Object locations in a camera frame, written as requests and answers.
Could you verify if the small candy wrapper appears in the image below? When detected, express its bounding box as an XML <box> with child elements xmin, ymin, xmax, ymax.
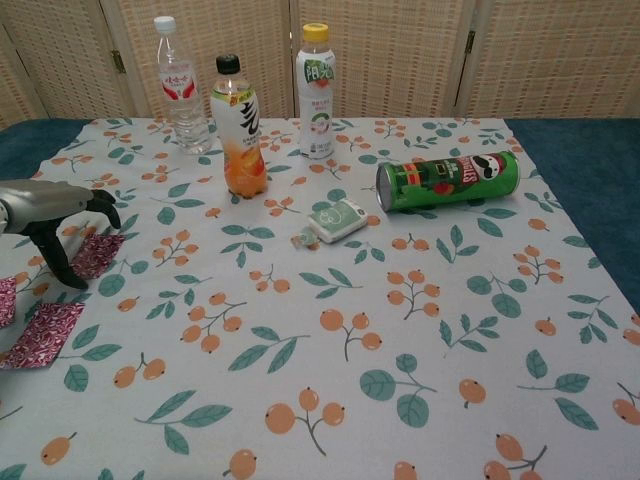
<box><xmin>291</xmin><ymin>228</ymin><xmax>321</xmax><ymax>252</ymax></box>

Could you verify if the bamboo folding screen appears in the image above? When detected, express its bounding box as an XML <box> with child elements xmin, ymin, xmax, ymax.
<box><xmin>0</xmin><ymin>0</ymin><xmax>640</xmax><ymax>126</ymax></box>

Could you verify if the floral printed tablecloth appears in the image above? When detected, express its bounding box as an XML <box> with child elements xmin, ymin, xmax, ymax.
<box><xmin>0</xmin><ymin>117</ymin><xmax>640</xmax><ymax>480</ymax></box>

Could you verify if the orange drink bottle black cap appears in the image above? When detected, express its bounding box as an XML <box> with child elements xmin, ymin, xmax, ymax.
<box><xmin>209</xmin><ymin>53</ymin><xmax>267</xmax><ymax>197</ymax></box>

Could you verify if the white drink bottle yellow cap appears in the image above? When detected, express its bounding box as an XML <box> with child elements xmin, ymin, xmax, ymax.
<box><xmin>297</xmin><ymin>22</ymin><xmax>336</xmax><ymax>161</ymax></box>

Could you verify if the green Pringles can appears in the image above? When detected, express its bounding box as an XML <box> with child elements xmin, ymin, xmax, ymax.
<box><xmin>375</xmin><ymin>149</ymin><xmax>523</xmax><ymax>214</ymax></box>

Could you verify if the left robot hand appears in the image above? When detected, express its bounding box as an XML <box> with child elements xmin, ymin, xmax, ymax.
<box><xmin>0</xmin><ymin>180</ymin><xmax>123</xmax><ymax>291</ymax></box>

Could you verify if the clear water bottle white cap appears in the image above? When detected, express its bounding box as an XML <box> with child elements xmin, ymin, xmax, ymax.
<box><xmin>153</xmin><ymin>15</ymin><xmax>214</xmax><ymax>155</ymax></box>

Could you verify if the green white small box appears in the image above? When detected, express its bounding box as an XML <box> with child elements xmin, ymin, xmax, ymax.
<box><xmin>306</xmin><ymin>198</ymin><xmax>370</xmax><ymax>245</ymax></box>

